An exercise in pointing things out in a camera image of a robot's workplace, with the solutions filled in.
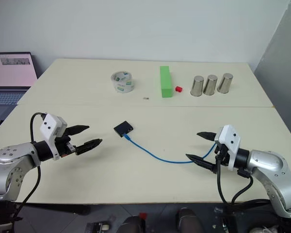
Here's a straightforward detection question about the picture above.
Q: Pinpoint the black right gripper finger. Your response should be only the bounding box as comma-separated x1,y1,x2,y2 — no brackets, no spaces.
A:
196,132,218,142
185,153,219,174

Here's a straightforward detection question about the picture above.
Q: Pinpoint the blue cable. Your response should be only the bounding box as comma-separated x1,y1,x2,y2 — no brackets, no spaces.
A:
123,133,217,164

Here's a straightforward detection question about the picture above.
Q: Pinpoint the dark rounded shape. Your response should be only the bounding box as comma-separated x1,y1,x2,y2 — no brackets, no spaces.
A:
116,215,146,233
176,207,201,233

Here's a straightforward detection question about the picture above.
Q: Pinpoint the small black box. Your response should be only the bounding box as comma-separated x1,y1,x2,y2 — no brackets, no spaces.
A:
113,121,134,138

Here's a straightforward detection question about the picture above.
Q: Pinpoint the green rectangular block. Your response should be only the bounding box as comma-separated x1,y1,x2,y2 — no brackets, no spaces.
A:
159,65,174,99

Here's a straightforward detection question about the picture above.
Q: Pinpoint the clear packing tape roll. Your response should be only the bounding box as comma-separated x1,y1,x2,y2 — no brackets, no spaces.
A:
110,71,134,93

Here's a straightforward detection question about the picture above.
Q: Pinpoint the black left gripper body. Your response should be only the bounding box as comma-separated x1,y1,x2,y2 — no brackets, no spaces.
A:
53,133,78,158

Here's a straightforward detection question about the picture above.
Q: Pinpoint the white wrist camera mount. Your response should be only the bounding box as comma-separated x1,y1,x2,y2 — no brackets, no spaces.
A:
40,114,68,161
214,124,241,171

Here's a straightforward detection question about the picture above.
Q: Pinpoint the steel cup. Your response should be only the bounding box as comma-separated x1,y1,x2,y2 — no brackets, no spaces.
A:
190,75,205,97
203,74,219,96
217,73,234,94

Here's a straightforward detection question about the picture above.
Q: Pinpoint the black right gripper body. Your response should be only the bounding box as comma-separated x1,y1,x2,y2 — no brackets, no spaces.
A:
215,142,230,168

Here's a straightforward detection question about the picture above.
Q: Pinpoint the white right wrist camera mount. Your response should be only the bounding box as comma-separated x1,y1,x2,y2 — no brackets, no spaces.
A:
214,124,241,171

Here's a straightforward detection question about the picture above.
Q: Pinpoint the grey partition panel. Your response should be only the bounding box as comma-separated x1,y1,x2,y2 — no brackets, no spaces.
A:
253,0,291,156

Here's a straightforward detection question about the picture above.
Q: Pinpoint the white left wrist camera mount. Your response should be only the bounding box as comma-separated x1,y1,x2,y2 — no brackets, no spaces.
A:
40,114,68,161

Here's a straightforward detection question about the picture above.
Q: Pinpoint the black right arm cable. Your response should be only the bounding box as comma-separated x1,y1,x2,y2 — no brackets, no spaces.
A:
215,145,272,212

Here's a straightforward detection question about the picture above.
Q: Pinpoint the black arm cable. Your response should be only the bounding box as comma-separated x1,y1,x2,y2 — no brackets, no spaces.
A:
215,145,272,212
14,112,46,219

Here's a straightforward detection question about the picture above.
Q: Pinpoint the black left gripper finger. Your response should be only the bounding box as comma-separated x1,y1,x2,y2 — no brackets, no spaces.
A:
65,125,90,137
75,138,103,156

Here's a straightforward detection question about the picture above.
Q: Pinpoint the open laptop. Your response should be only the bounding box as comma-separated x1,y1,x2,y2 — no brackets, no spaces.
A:
0,51,39,121

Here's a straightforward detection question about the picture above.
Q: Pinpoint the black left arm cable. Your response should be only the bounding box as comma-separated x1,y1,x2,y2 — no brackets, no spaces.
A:
14,112,46,219

